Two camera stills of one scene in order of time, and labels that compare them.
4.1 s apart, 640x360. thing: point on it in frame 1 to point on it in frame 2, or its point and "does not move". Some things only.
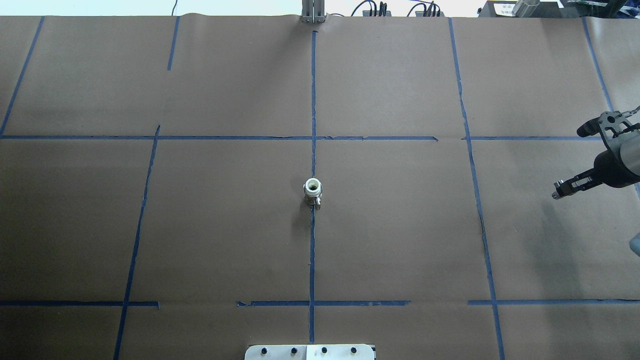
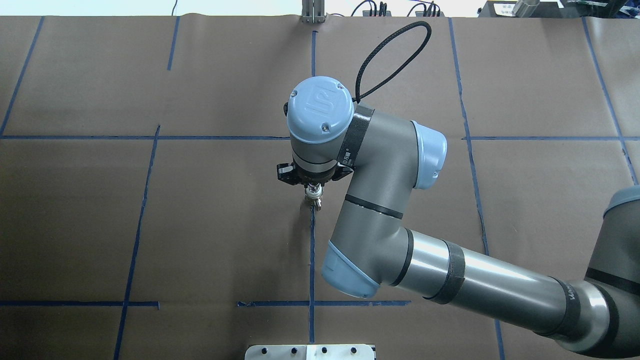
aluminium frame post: x=313 y=11 does not move
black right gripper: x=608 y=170 to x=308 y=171
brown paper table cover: x=176 y=187 does not move
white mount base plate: x=310 y=352 does not move
